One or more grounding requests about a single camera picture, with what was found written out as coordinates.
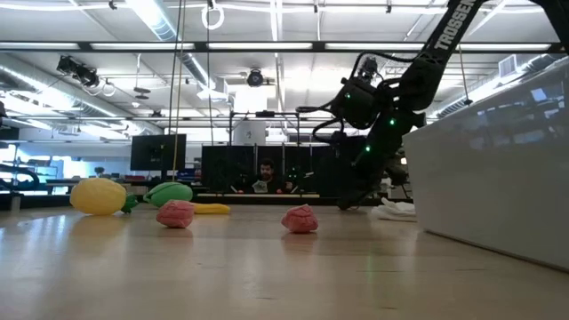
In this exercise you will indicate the white plastic tupperware container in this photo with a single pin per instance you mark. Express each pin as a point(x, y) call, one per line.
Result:
point(489, 186)

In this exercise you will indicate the person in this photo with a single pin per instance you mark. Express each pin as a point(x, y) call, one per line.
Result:
point(266, 175)

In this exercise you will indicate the pink toy raspberry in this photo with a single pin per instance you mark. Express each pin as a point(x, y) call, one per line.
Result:
point(300, 219)
point(175, 214)

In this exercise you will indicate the black metal frame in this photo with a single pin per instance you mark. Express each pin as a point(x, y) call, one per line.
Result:
point(265, 114)

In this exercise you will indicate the green toy vegetable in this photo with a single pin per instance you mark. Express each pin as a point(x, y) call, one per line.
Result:
point(171, 192)

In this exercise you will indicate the black folding partition screen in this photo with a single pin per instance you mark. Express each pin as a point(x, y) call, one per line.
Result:
point(226, 171)

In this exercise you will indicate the round black ceiling camera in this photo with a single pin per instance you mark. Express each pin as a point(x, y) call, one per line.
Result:
point(255, 78)

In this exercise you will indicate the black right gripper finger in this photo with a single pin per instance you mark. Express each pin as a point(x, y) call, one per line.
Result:
point(358, 199)

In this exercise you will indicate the black overhead frame beam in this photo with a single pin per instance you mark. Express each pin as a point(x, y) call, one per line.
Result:
point(318, 46)

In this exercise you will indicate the small potted plant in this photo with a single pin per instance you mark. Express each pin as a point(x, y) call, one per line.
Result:
point(98, 170)

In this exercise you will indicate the white green bag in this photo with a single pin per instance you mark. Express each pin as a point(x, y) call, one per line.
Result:
point(260, 187)

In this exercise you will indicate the white crumpled cloth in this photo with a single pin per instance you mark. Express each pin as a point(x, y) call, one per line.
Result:
point(395, 211)

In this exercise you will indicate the black monitor screen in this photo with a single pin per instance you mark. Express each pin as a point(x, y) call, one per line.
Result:
point(153, 152)

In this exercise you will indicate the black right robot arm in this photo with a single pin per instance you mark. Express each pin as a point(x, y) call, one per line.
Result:
point(458, 22)

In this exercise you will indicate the silver ceiling duct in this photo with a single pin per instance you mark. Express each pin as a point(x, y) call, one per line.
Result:
point(26, 75)
point(197, 69)

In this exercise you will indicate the long black ceiling camera mount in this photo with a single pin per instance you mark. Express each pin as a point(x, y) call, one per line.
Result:
point(77, 71)

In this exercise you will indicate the yellow toy lemon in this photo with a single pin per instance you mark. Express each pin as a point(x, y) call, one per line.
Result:
point(98, 196)

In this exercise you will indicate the yellow toy banana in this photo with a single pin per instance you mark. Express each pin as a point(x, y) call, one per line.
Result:
point(213, 209)

